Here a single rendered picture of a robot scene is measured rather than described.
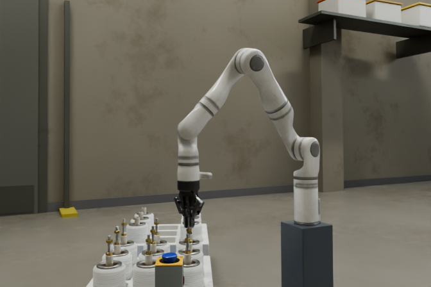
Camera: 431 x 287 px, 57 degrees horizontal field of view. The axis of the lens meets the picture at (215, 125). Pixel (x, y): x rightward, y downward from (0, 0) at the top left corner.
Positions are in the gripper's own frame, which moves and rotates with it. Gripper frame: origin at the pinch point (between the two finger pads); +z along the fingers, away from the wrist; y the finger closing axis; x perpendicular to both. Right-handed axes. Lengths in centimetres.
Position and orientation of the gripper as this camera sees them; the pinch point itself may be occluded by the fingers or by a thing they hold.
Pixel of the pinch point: (188, 221)
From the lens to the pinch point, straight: 137.9
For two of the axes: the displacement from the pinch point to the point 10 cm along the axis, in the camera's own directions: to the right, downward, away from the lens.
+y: 7.1, -0.2, -7.0
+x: 7.0, 0.1, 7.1
